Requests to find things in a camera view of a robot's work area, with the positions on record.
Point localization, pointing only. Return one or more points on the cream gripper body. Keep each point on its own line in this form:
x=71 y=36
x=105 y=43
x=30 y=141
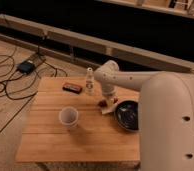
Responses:
x=108 y=91

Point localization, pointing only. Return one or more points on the small red pepper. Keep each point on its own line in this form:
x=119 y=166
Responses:
x=107 y=102

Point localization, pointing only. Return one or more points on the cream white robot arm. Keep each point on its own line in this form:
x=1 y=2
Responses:
x=165 y=114

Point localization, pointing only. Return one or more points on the white sponge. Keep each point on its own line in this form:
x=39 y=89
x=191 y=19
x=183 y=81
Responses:
x=107 y=110

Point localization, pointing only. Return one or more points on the small clear spray bottle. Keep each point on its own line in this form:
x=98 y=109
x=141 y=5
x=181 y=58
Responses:
x=89 y=81

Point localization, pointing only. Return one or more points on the dark metal bowl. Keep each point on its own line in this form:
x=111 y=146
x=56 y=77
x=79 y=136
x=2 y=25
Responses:
x=126 y=115

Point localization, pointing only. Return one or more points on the black red rectangular block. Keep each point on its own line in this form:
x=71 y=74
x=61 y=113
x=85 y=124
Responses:
x=72 y=88

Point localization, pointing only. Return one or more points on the wooden table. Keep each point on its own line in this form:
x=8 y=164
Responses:
x=96 y=138

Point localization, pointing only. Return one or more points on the black power adapter box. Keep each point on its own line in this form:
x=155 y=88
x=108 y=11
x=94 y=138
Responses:
x=26 y=67

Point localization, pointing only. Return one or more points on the long wooden beam rail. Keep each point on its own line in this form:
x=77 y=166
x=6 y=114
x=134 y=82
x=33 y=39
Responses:
x=101 y=46

